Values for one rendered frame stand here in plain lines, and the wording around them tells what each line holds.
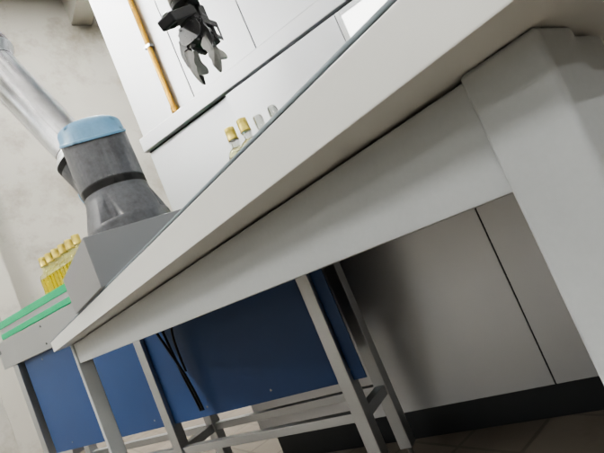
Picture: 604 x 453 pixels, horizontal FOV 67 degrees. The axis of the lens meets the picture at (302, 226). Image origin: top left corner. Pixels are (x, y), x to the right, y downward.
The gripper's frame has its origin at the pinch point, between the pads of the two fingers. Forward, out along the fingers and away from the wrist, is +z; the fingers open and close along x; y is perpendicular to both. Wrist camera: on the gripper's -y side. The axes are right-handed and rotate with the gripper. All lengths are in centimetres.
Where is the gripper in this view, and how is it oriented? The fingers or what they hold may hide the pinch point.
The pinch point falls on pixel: (208, 73)
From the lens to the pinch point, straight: 118.5
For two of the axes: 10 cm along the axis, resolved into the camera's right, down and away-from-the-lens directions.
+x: -7.8, 3.8, 5.0
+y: 4.9, -1.3, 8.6
